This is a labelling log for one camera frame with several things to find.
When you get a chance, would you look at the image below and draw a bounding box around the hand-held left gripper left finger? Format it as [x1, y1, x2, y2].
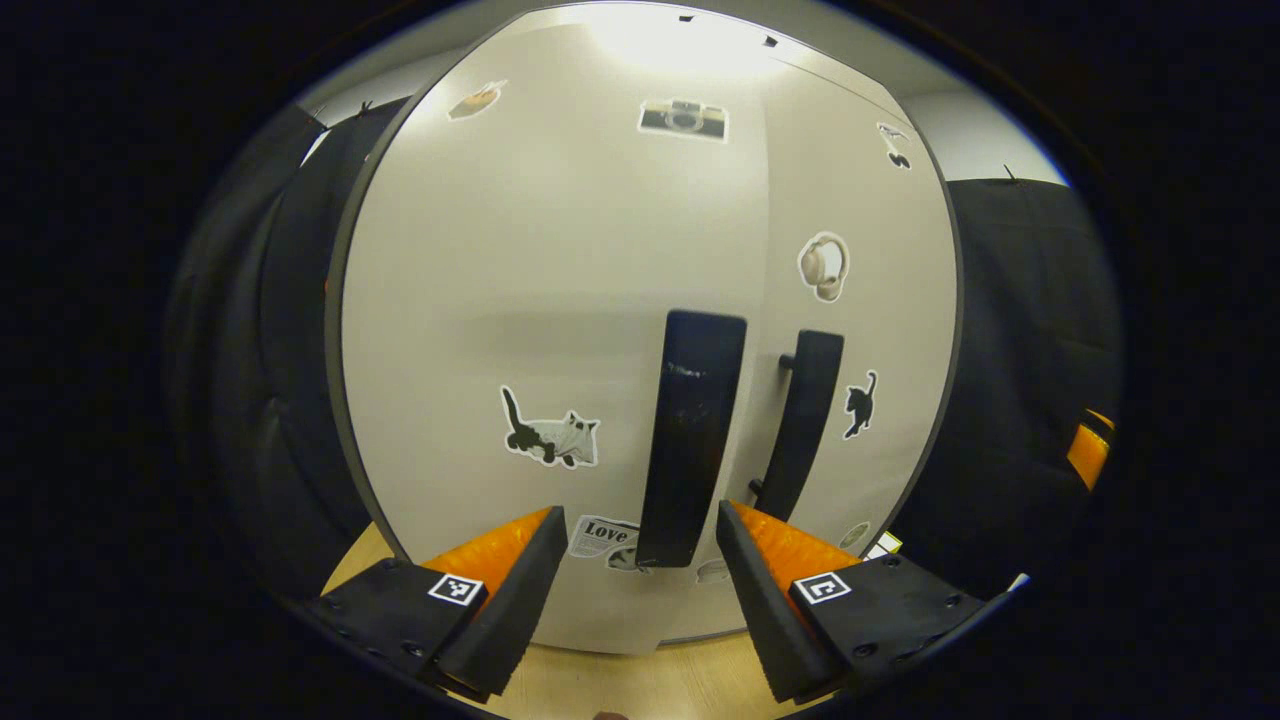
[305, 506, 571, 701]

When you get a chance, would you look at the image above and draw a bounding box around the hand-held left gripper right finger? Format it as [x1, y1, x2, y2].
[715, 500, 986, 706]

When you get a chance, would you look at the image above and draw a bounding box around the white shoe cabinet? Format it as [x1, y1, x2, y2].
[325, 0, 966, 658]

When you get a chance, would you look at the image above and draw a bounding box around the black door handle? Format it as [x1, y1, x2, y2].
[635, 309, 749, 569]
[750, 329, 846, 523]

